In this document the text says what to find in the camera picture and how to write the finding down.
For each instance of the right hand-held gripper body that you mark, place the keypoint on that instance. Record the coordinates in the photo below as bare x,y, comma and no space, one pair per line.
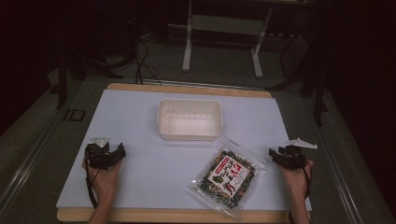
294,155

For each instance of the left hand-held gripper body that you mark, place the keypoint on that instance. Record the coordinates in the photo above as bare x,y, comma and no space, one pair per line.
100,157

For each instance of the person's left hand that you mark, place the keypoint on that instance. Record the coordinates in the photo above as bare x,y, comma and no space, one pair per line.
106,180

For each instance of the person's right hand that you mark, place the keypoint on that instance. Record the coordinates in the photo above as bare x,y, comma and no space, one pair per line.
295,180

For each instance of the white table mat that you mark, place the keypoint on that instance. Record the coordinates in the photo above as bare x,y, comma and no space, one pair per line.
149,174

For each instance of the clear packet of dried seasoning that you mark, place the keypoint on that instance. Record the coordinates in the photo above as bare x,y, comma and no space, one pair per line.
227,179

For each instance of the white plastic container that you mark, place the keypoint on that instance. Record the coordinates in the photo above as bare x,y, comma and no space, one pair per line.
189,119

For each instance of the black metal stand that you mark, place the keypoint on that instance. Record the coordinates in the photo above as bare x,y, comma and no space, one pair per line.
90,62
311,71

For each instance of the black rectangular floor bracket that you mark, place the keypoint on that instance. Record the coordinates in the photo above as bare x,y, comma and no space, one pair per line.
74,114

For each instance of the white metal table frame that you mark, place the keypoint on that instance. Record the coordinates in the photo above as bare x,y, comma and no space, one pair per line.
224,28

